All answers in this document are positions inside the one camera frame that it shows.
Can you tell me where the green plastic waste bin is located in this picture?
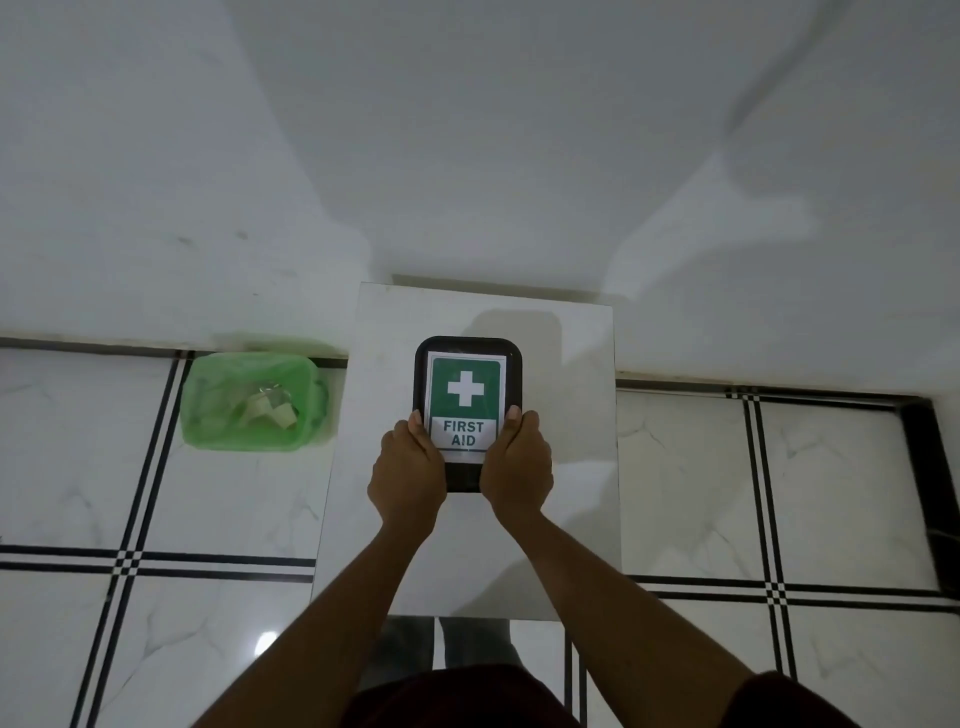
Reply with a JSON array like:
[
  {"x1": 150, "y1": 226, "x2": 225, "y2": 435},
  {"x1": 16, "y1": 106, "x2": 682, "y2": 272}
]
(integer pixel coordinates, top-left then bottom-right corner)
[{"x1": 178, "y1": 352, "x2": 332, "y2": 454}]

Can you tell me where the person's left hand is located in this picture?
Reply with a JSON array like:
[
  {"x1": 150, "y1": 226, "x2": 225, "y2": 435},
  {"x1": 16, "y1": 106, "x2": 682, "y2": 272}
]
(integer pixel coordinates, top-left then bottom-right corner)
[{"x1": 366, "y1": 410, "x2": 450, "y2": 538}]

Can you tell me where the crumpled white paper waste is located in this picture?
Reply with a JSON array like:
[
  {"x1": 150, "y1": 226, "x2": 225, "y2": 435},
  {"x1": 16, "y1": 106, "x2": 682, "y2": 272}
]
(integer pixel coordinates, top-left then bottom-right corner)
[{"x1": 229, "y1": 384, "x2": 299, "y2": 431}]

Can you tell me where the person's left forearm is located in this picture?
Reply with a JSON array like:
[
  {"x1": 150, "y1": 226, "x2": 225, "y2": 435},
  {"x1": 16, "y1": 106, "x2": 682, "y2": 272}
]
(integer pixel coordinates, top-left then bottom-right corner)
[{"x1": 192, "y1": 522, "x2": 438, "y2": 728}]

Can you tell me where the person's right hand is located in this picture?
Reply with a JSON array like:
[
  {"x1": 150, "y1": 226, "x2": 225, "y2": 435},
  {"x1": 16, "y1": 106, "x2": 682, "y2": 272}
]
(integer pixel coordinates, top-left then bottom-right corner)
[{"x1": 477, "y1": 405, "x2": 555, "y2": 528}]

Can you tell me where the black box with green label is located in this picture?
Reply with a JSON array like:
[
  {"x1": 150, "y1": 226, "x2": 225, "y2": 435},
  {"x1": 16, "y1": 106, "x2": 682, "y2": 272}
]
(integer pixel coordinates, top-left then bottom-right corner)
[{"x1": 413, "y1": 336, "x2": 524, "y2": 495}]

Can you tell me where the person's right forearm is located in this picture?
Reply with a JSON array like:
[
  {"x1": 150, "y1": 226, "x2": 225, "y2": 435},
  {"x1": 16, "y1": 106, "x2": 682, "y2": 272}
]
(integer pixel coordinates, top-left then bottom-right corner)
[{"x1": 492, "y1": 511, "x2": 760, "y2": 728}]

